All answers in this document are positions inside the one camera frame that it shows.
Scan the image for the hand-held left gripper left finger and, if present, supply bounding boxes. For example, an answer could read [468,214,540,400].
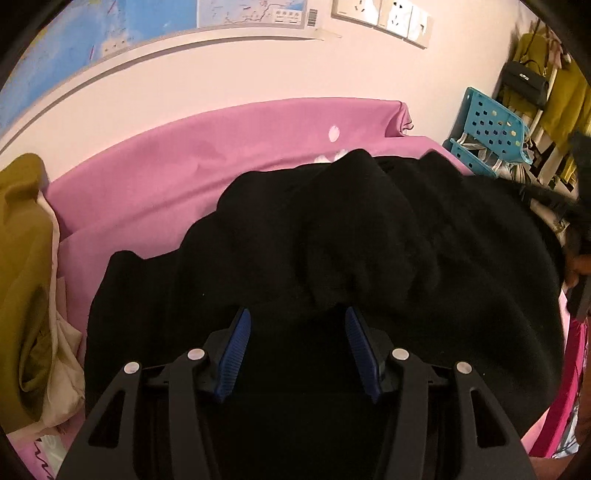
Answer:
[55,307,252,480]

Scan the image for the black garment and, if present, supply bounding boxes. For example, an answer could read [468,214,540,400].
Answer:
[84,148,578,480]

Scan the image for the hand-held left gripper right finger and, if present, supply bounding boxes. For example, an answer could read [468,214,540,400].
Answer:
[344,305,539,480]

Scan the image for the olive green garment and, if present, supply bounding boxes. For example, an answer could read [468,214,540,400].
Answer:
[0,153,61,435]

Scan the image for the blue perforated plastic basket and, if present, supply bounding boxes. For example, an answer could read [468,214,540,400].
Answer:
[448,137,499,178]
[462,87,532,164]

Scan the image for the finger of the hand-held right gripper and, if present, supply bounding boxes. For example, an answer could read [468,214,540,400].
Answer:
[518,184,579,221]

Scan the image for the cream cloth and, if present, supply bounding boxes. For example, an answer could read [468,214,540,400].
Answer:
[9,189,88,435]

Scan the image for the pink daisy print blanket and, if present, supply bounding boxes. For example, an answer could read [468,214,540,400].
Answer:
[34,97,585,480]

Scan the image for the white wall socket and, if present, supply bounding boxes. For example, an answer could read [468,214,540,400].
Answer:
[332,0,384,26]
[379,0,419,38]

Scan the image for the black handbag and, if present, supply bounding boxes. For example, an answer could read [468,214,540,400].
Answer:
[501,60,550,109]

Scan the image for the colourful wall map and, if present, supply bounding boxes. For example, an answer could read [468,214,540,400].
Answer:
[0,0,345,153]

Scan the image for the pink white patterned cloth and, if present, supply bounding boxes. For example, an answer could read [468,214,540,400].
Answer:
[32,436,71,472]

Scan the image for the person's right hand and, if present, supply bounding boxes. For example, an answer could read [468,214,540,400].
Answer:
[566,254,591,288]

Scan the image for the yellow green hanging clothes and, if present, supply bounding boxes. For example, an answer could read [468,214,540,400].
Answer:
[501,25,591,185]

